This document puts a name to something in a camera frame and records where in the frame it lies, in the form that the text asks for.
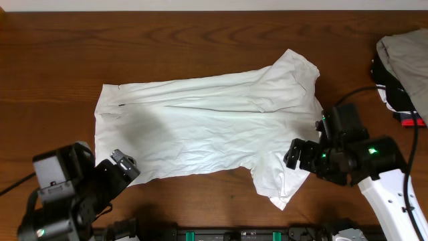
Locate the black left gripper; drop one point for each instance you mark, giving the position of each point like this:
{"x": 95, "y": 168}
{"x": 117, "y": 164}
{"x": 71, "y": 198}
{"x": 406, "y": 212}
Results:
{"x": 112, "y": 168}

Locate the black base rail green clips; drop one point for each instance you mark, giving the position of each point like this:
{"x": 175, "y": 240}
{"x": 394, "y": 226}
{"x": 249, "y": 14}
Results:
{"x": 341, "y": 230}

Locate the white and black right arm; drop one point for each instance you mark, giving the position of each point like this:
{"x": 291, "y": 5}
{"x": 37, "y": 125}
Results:
{"x": 378, "y": 168}

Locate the black red folded garment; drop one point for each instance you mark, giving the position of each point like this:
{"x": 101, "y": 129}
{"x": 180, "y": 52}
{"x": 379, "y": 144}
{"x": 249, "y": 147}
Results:
{"x": 393, "y": 95}

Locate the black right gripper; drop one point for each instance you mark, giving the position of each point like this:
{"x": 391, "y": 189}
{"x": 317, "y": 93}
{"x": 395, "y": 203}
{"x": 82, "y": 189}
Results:
{"x": 310, "y": 148}

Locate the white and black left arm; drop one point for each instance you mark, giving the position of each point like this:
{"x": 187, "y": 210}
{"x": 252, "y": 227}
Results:
{"x": 54, "y": 221}

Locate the white t-shirt black print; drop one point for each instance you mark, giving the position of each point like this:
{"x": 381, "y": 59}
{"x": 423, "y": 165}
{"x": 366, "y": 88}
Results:
{"x": 204, "y": 125}

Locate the grey folded garment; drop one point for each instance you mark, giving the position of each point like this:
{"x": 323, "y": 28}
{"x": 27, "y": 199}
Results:
{"x": 405, "y": 57}

